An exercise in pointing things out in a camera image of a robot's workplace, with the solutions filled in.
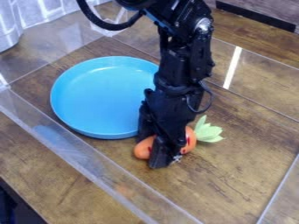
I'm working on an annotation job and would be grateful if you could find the white checked curtain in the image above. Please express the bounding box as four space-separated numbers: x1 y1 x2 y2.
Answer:
0 0 80 53

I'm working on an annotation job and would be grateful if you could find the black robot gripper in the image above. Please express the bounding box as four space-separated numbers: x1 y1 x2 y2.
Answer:
137 50 215 169

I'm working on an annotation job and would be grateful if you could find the round blue plastic tray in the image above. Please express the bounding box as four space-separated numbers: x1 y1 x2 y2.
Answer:
51 56 157 139

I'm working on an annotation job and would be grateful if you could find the orange toy carrot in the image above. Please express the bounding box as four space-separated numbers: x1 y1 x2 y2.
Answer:
133 115 223 159

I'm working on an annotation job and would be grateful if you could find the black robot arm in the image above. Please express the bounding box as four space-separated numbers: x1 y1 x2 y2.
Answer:
116 0 215 169

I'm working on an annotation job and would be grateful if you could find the black cable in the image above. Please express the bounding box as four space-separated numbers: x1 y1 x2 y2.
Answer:
75 0 145 32

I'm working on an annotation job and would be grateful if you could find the dark baseboard strip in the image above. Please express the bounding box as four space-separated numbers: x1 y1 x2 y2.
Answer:
216 0 296 32

